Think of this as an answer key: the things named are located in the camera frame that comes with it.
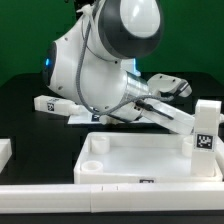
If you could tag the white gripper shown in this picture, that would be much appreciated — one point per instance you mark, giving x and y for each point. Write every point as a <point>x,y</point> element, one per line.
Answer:
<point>167,116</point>

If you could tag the white desk top tray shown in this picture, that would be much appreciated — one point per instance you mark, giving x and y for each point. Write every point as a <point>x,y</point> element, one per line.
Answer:
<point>108,157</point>

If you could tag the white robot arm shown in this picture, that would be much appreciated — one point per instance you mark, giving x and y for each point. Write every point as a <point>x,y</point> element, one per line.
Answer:
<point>93,65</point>

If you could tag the white marker sheet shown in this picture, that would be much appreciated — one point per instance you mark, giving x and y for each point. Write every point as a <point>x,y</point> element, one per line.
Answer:
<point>93,119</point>

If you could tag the white left barrier block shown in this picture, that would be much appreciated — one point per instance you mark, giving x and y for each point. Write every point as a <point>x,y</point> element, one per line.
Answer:
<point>5,152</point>

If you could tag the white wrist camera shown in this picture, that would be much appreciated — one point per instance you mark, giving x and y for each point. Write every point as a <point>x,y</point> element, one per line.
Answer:
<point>161,83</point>

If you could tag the white front barrier rail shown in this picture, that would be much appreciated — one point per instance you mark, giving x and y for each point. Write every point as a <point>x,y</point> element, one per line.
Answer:
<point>63,198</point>

